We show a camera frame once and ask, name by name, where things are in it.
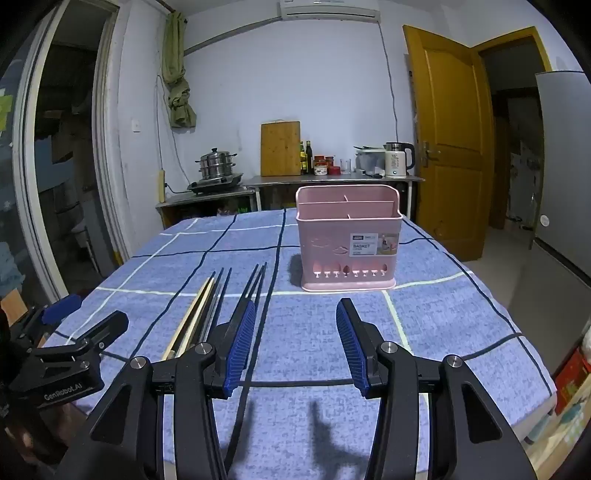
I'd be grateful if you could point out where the wooden cutting board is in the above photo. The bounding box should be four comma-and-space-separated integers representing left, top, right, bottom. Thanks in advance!
260, 121, 302, 177

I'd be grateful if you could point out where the pale wooden chopstick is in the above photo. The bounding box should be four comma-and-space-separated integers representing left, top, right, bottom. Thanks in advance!
161, 275, 215, 361
170, 277, 218, 361

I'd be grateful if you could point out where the steel steamer pot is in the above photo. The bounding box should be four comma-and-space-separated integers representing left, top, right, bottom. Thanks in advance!
195, 148, 238, 180

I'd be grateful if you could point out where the white rice cooker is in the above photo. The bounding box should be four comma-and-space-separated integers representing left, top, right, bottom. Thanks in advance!
355, 147, 387, 176

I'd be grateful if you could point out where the grey refrigerator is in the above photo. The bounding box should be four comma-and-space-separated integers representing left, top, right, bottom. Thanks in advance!
529, 71, 591, 296

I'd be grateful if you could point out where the induction cooker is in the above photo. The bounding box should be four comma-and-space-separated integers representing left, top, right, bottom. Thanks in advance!
187, 173, 245, 195

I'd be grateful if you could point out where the grey chopstick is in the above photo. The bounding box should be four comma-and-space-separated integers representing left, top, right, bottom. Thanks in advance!
185, 271, 219, 352

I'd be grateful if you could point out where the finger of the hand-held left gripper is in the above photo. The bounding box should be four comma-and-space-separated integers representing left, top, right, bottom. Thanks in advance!
18, 293, 84, 344
25, 310, 130, 370

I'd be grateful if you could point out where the yellow door frame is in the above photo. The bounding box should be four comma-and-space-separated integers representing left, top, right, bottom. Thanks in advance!
471, 26, 552, 75

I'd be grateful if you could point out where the white electric kettle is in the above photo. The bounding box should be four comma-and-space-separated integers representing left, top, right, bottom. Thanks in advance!
385, 142, 415, 179

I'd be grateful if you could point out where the yellow wooden door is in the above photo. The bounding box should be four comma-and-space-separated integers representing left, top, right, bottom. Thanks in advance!
403, 25, 496, 261

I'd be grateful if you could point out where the air conditioner cable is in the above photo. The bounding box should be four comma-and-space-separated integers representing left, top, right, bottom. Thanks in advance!
378, 21, 402, 155

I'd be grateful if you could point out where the white air conditioner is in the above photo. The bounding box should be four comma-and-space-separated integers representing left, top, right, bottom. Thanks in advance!
277, 0, 382, 23

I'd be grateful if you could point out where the low steel counter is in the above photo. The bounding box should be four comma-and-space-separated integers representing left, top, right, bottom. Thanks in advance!
154, 186, 257, 232

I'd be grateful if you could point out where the blue checked tablecloth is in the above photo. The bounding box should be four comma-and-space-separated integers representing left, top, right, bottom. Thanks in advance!
44, 210, 557, 480

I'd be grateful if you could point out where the pink plastic utensil basket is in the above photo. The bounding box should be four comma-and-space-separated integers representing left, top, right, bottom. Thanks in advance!
295, 185, 402, 292

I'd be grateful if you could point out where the person's left hand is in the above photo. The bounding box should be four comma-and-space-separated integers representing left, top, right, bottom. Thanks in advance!
0, 408, 65, 467

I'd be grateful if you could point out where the white sliding door frame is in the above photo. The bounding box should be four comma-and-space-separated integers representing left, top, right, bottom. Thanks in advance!
0, 0, 134, 305

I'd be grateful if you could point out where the long steel counter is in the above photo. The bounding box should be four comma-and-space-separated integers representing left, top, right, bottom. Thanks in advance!
240, 173, 426, 222

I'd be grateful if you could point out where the red cardboard box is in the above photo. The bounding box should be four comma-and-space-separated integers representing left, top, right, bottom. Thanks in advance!
554, 348, 591, 414

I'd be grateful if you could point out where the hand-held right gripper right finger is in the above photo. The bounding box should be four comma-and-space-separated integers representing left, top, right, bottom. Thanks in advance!
335, 298, 539, 480

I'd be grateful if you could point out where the green knotted curtain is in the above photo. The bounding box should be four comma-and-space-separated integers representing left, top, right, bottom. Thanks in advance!
161, 11, 198, 129

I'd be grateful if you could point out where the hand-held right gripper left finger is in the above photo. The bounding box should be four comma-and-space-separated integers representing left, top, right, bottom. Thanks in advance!
53, 299, 257, 480

